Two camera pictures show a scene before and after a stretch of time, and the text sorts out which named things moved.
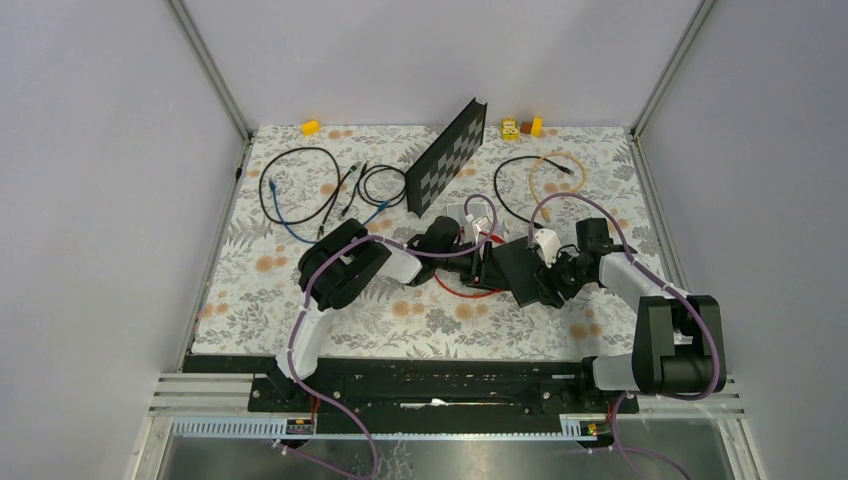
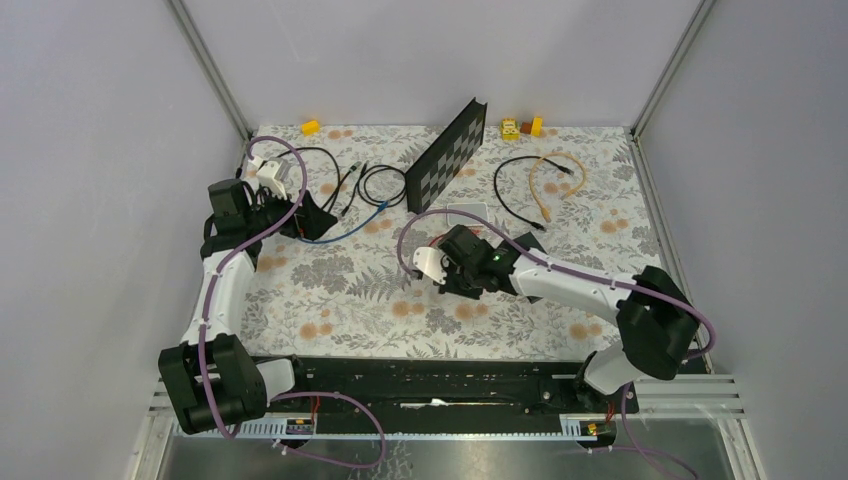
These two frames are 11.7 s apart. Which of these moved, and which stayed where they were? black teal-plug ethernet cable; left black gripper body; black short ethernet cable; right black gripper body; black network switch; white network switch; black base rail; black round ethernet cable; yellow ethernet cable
Moved: right black gripper body; left black gripper body; black teal-plug ethernet cable
Stayed: black round ethernet cable; white network switch; black network switch; black base rail; black short ethernet cable; yellow ethernet cable
